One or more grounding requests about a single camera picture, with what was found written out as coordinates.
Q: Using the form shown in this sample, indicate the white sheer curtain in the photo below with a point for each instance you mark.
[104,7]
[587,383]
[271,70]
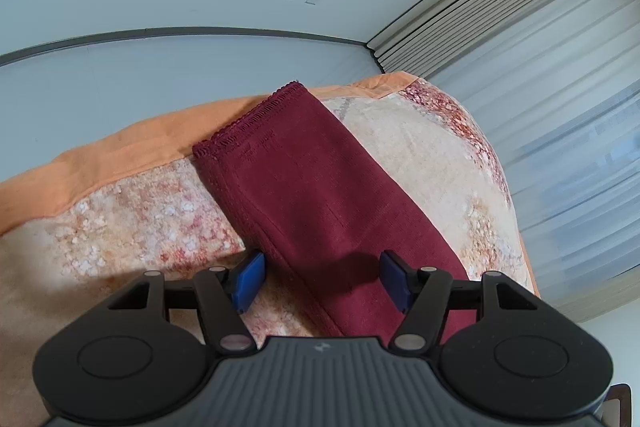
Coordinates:
[570,142]

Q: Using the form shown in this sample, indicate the floral blanket with orange border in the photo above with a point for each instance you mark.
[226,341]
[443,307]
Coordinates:
[100,227]

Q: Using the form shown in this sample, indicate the grey wall trim strip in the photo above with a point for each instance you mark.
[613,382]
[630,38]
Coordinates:
[165,34]

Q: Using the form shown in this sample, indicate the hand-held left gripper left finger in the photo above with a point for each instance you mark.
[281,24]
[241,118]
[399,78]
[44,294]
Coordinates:
[249,278]

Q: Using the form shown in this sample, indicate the maroon knit garment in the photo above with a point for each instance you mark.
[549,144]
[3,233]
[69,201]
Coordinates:
[320,207]

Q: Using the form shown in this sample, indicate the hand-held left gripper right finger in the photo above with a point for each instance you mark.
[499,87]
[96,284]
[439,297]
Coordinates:
[394,278]

